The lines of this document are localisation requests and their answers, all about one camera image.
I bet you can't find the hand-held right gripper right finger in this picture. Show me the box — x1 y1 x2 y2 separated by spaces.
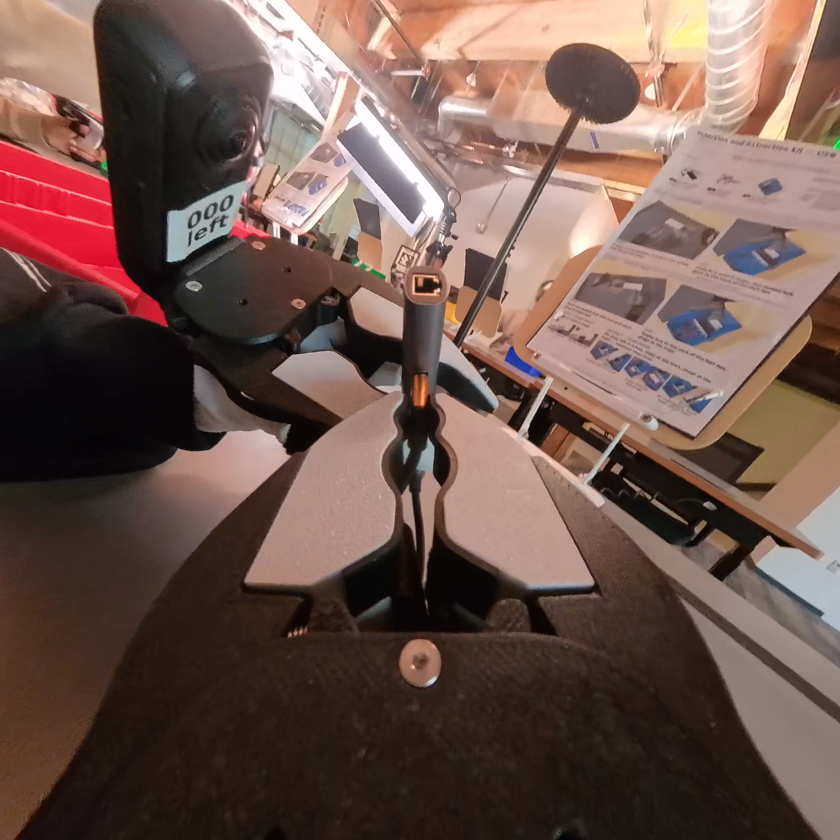
434 392 596 589

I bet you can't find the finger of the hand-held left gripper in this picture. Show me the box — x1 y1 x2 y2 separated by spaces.
271 349 395 433
343 287 501 416

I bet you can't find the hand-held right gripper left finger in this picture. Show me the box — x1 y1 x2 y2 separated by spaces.
243 392 404 589

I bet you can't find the black usb adapter cable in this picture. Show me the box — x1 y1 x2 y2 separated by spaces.
397 265 455 621

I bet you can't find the person's left forearm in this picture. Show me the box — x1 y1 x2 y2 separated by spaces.
0 248 227 483

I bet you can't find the white poster stand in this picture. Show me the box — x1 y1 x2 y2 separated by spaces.
517 375 632 508

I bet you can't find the black monitor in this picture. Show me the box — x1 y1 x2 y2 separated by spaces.
462 248 508 304

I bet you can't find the instruction sheet on stand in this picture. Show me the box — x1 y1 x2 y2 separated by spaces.
511 245 815 452

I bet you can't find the instruction poster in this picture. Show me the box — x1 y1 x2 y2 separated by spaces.
261 140 350 235
525 129 840 438

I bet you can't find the red plastic bin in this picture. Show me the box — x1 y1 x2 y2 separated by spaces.
0 140 271 327

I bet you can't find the led panel lamp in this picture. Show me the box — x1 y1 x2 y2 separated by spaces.
335 97 458 238

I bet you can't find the black disc pole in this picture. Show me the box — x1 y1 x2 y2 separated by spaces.
453 42 642 350

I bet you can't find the silver air duct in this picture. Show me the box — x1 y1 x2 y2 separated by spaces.
436 94 697 156

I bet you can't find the ribbed silver duct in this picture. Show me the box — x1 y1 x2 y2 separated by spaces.
704 0 777 135

